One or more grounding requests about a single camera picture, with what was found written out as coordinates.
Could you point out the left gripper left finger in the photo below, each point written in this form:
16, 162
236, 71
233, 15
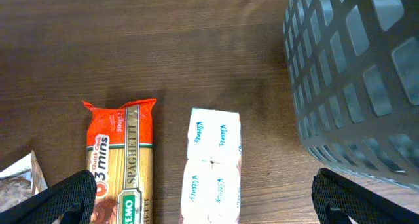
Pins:
72, 199

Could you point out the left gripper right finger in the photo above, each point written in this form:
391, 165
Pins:
339, 200

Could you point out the white Kleenex tissue pack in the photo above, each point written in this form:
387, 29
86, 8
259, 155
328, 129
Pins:
211, 189

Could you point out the beige brown snack bag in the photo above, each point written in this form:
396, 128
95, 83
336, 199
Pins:
21, 181

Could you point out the red spaghetti packet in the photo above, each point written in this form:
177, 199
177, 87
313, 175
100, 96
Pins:
119, 144

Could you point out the grey plastic lattice basket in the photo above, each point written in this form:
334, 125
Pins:
353, 66

